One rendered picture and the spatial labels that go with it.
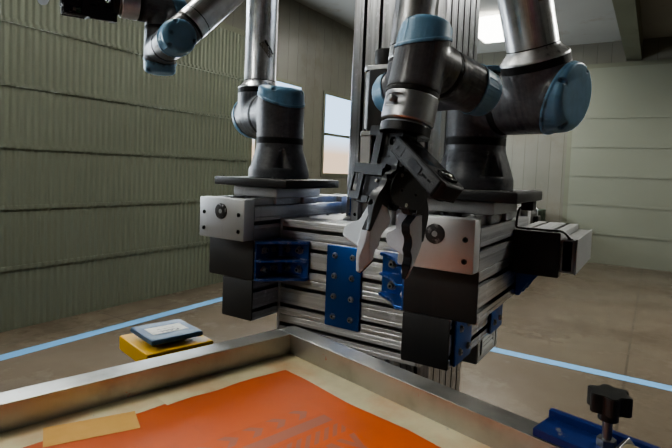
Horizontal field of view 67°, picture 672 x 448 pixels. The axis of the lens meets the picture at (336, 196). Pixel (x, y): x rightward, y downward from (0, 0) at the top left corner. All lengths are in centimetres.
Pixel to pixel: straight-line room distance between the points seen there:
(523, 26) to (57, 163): 403
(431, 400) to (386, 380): 8
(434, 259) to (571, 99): 34
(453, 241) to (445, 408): 27
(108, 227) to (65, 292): 63
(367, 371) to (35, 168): 390
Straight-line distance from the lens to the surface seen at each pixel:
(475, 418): 71
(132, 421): 75
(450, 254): 86
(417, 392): 76
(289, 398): 79
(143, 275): 512
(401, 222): 73
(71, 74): 466
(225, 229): 114
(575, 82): 93
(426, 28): 73
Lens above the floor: 128
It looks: 3 degrees down
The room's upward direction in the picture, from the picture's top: 2 degrees clockwise
